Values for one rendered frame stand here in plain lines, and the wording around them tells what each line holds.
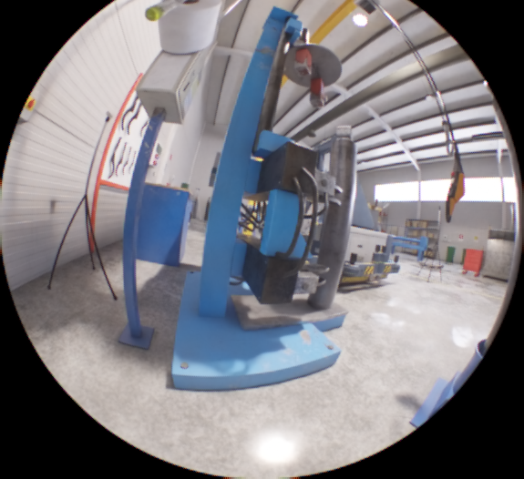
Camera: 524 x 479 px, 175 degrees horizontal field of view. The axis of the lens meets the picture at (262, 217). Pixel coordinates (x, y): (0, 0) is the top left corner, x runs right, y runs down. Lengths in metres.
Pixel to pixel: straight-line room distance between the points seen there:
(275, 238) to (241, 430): 0.80
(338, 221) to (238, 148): 0.82
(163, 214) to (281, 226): 1.63
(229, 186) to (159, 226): 1.37
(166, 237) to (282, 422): 1.98
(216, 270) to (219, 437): 0.82
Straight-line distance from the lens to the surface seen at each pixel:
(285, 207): 0.69
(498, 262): 8.21
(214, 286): 0.99
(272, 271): 0.67
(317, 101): 1.68
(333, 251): 1.25
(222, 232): 0.90
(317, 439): 0.84
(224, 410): 0.82
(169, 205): 2.08
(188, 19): 0.82
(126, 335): 1.10
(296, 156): 0.71
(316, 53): 1.71
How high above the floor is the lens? 0.75
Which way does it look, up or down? 1 degrees up
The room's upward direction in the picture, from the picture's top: 10 degrees clockwise
